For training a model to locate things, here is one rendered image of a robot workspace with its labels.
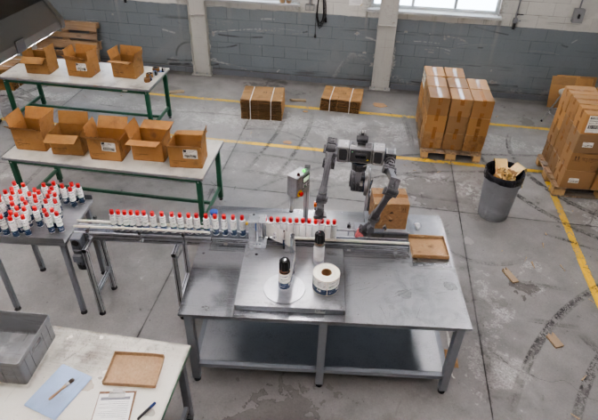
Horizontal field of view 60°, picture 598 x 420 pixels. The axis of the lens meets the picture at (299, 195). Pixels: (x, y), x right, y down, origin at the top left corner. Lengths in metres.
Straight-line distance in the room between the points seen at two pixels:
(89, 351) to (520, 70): 7.82
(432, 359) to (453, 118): 3.65
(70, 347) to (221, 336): 1.22
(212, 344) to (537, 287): 3.25
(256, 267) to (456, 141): 4.05
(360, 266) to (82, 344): 2.11
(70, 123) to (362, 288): 3.71
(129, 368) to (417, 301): 2.08
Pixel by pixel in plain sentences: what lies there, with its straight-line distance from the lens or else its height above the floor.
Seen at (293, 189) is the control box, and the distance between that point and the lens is 4.07.
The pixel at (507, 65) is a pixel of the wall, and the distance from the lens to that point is 9.44.
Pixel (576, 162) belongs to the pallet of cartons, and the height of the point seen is 0.51.
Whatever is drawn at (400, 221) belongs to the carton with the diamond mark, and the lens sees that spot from 4.55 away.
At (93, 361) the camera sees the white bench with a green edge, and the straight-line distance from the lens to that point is 3.81.
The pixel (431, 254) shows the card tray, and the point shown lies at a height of 0.83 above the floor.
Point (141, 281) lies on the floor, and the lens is 5.40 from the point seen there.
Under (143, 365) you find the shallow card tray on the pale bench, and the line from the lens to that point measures 3.69.
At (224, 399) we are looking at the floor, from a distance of 4.42.
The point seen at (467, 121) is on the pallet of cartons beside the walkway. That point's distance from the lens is 7.23.
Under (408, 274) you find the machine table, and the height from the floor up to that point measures 0.83.
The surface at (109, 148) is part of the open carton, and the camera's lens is 5.73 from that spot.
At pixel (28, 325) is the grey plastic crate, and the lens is 4.06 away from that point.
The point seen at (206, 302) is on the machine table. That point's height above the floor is 0.83.
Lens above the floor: 3.69
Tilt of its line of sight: 35 degrees down
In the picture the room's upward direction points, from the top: 2 degrees clockwise
